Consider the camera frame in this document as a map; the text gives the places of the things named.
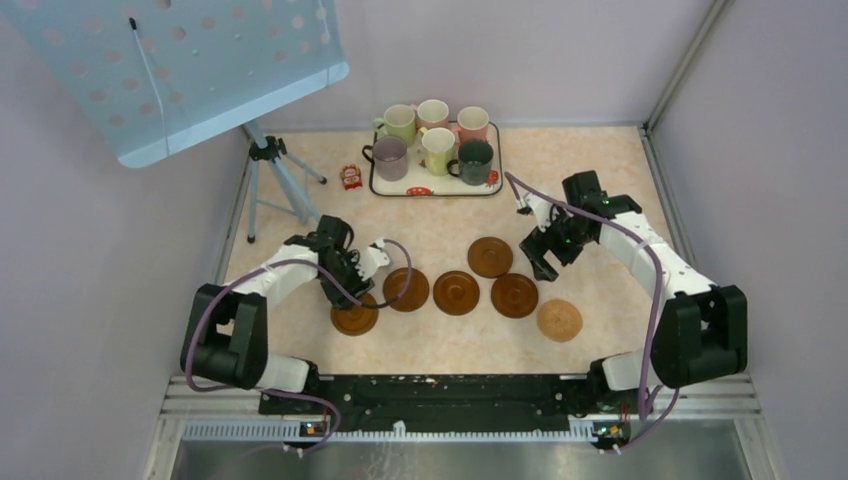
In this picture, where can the white cable duct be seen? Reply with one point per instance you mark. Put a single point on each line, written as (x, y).
(287, 431)

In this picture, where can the woven rattan coaster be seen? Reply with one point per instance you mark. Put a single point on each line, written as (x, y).
(559, 320)

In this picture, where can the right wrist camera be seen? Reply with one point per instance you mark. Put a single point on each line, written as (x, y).
(543, 211)

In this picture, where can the purple mug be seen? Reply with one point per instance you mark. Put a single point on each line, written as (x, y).
(388, 156)

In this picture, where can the strawberry enamel tray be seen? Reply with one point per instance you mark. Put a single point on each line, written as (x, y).
(420, 182)

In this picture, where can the yellow green mug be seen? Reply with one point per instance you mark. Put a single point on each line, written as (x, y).
(438, 144)

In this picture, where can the small red toy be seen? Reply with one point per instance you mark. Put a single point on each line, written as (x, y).
(351, 177)

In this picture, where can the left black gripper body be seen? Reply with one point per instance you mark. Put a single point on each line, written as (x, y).
(346, 272)

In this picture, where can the dark green mug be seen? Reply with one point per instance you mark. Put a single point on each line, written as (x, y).
(473, 163)

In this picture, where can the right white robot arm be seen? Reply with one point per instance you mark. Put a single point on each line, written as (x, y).
(697, 329)

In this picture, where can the pale pink mug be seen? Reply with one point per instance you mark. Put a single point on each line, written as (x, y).
(432, 113)

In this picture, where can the salmon pink mug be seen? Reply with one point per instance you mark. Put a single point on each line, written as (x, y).
(472, 124)

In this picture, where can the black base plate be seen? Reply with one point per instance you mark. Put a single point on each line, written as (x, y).
(471, 403)

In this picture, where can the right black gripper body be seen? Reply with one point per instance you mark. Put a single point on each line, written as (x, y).
(561, 238)

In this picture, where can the blue perforated board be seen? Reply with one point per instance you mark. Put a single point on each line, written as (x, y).
(158, 77)

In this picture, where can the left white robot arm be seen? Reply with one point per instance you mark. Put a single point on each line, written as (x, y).
(226, 339)

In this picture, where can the light green mug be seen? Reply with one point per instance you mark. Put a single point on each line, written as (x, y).
(398, 120)

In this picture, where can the brown wooden coaster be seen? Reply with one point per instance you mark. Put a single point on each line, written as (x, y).
(456, 293)
(514, 295)
(355, 321)
(406, 295)
(490, 257)

